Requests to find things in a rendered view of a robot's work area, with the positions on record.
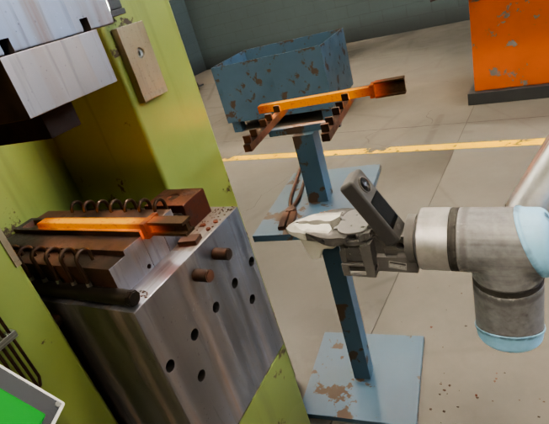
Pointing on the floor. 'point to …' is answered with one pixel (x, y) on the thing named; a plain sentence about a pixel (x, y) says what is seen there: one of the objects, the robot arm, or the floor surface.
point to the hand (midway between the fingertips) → (293, 225)
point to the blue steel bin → (283, 76)
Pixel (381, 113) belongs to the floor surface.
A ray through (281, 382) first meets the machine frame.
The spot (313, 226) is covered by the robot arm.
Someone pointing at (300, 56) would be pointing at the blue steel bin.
